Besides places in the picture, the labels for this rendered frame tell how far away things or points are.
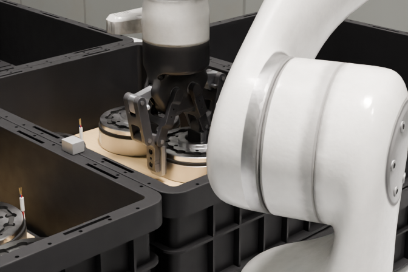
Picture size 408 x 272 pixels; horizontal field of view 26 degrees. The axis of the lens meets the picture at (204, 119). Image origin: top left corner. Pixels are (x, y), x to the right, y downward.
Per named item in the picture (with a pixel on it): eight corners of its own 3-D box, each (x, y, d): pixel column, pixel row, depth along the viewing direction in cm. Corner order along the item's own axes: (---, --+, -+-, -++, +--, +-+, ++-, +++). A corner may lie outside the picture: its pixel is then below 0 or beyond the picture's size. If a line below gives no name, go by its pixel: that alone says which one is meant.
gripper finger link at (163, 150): (153, 140, 101) (153, 170, 103) (149, 142, 101) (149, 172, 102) (166, 146, 100) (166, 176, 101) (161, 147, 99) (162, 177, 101)
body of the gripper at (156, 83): (170, 45, 93) (171, 129, 96) (226, 31, 98) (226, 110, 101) (124, 32, 98) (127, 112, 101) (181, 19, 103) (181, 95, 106)
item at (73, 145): (84, 151, 84) (84, 139, 84) (73, 155, 83) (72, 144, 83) (73, 146, 85) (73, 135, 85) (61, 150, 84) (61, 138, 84)
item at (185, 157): (257, 146, 105) (258, 141, 105) (195, 170, 98) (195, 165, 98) (199, 124, 112) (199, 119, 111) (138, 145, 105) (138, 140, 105)
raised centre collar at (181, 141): (227, 142, 105) (227, 137, 105) (197, 153, 102) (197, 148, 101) (198, 131, 108) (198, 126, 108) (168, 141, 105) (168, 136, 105)
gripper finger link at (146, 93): (151, 74, 99) (156, 91, 100) (121, 96, 96) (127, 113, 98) (166, 79, 97) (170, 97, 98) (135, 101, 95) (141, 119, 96)
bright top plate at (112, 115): (195, 121, 112) (195, 117, 112) (135, 142, 106) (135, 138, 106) (143, 102, 119) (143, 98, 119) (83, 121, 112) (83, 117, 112)
